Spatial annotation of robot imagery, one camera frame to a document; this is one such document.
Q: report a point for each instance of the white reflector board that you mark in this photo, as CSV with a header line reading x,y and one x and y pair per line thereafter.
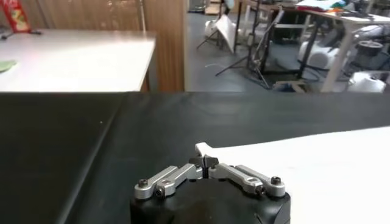
x,y
227,32

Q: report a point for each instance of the red chips can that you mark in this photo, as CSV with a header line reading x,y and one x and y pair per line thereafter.
x,y
16,16

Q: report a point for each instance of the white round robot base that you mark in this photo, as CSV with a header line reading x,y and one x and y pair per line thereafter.
x,y
367,82

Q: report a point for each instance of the white side table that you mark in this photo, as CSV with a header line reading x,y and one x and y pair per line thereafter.
x,y
76,61

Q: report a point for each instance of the black monitor tripod stand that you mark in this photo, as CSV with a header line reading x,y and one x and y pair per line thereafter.
x,y
253,51

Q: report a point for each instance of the black power strip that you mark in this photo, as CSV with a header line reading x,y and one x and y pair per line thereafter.
x,y
35,32

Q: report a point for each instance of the black table cover cloth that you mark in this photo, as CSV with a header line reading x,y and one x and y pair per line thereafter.
x,y
91,146

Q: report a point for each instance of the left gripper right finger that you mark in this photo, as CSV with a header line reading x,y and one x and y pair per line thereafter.
x,y
243,178

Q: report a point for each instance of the white standing desk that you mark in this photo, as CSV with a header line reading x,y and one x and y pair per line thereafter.
x,y
341,54

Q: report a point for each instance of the light green t-shirt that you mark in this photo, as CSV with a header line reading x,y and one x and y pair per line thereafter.
x,y
6,65

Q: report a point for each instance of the white t-shirt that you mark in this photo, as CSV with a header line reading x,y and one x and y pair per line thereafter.
x,y
320,170

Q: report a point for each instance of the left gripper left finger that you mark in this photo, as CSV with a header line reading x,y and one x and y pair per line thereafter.
x,y
170,178

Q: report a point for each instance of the teal folded cloth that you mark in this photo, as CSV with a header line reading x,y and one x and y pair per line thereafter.
x,y
317,4

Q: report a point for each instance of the wooden folding screen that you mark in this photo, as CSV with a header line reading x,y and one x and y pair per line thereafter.
x,y
164,45

